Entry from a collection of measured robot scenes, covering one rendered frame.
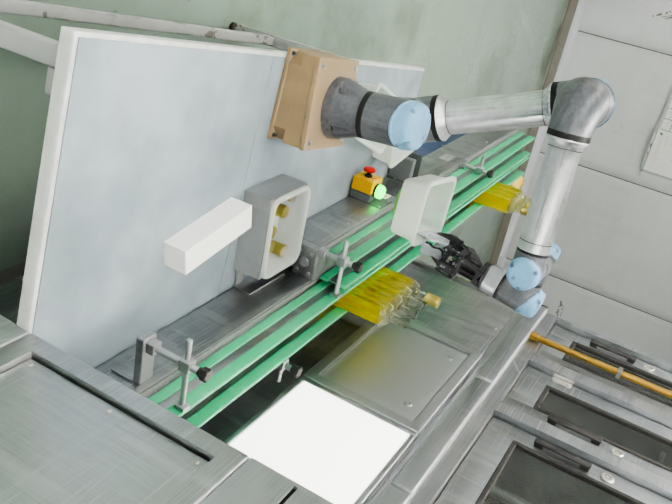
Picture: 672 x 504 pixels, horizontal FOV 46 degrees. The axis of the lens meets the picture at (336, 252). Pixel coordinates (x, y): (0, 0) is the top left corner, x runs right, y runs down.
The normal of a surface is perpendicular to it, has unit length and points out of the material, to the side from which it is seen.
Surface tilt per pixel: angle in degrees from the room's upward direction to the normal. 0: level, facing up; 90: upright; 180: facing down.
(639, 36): 90
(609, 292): 90
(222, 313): 90
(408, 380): 90
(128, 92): 0
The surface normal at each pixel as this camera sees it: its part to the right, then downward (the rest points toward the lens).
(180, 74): 0.85, 0.37
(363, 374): 0.18, -0.88
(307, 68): -0.45, 0.17
